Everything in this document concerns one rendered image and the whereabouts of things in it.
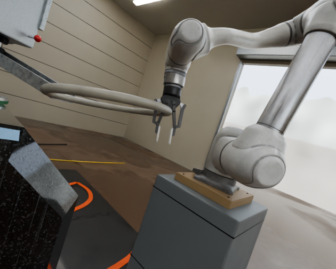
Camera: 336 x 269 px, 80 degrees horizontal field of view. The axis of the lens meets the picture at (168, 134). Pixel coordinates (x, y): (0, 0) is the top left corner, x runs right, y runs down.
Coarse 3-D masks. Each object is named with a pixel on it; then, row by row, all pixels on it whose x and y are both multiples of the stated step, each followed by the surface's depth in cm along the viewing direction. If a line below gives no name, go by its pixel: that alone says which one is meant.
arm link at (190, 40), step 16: (176, 32) 60; (192, 32) 58; (208, 32) 63; (224, 32) 67; (240, 32) 72; (272, 32) 82; (288, 32) 82; (176, 48) 63; (192, 48) 61; (208, 48) 65; (256, 48) 85
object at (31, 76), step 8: (0, 56) 84; (8, 56) 97; (0, 64) 84; (8, 64) 83; (16, 64) 82; (24, 64) 95; (16, 72) 82; (24, 72) 82; (32, 72) 81; (40, 72) 93; (24, 80) 81; (32, 80) 81; (40, 80) 80; (48, 80) 92; (48, 96) 79
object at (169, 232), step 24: (168, 192) 86; (192, 192) 80; (144, 216) 92; (168, 216) 84; (192, 216) 77; (216, 216) 71; (240, 216) 71; (264, 216) 94; (144, 240) 89; (168, 240) 82; (192, 240) 75; (216, 240) 69; (240, 240) 73; (144, 264) 87; (168, 264) 80; (192, 264) 73; (216, 264) 68; (240, 264) 84
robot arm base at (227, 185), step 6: (198, 168) 100; (204, 168) 94; (198, 174) 97; (204, 174) 91; (210, 174) 88; (216, 174) 86; (204, 180) 88; (210, 180) 87; (216, 180) 86; (222, 180) 86; (228, 180) 86; (234, 180) 87; (216, 186) 85; (222, 186) 84; (228, 186) 85; (234, 186) 89; (228, 192) 82
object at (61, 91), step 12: (48, 84) 60; (60, 84) 58; (72, 84) 57; (60, 96) 81; (72, 96) 89; (84, 96) 57; (96, 96) 56; (108, 96) 57; (120, 96) 57; (132, 96) 59; (108, 108) 101; (120, 108) 102; (132, 108) 102; (156, 108) 66; (168, 108) 72
